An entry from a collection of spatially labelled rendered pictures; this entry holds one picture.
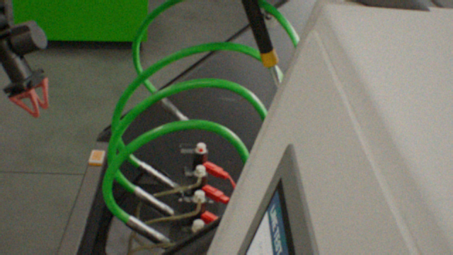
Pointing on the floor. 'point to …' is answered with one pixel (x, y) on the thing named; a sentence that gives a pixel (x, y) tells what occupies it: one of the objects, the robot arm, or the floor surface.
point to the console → (362, 133)
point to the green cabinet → (85, 22)
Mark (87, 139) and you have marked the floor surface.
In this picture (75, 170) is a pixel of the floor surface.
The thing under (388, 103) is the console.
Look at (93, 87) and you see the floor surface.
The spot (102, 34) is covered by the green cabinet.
